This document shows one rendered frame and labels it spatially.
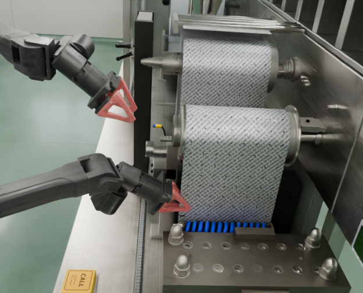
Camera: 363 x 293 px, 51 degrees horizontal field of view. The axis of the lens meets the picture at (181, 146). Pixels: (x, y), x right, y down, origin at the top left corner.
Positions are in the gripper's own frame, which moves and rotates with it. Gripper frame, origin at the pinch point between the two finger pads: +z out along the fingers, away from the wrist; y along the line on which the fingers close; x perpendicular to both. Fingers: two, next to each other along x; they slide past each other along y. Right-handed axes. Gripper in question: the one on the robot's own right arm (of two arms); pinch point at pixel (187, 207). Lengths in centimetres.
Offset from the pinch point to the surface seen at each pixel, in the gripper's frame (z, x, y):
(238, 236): 12.3, 3.2, 6.4
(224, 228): 9.9, 1.6, 3.4
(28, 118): -58, -158, -261
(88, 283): -12.4, -24.3, 10.8
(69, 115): -26, -139, -270
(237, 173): 4.2, 14.7, 0.3
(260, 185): 11.0, 14.9, 0.3
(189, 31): -16, 29, -41
